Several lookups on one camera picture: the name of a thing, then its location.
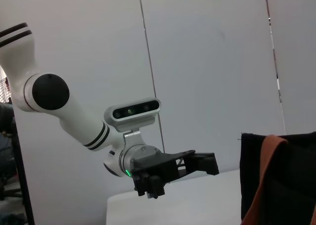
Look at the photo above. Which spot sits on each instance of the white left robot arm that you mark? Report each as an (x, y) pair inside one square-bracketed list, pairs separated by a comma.
[(74, 118)]

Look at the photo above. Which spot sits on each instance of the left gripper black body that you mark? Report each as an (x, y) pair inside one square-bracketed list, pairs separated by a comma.
[(163, 168)]

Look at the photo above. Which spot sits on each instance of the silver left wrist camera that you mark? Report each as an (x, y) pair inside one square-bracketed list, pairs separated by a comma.
[(133, 111)]

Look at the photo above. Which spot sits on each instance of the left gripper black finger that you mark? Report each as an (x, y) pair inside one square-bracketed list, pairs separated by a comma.
[(149, 186), (206, 163)]

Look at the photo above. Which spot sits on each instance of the black partition edge strip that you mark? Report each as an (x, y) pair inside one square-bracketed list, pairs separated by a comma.
[(24, 185)]

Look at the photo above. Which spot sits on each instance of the green cloth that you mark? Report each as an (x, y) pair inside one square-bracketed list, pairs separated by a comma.
[(10, 217)]

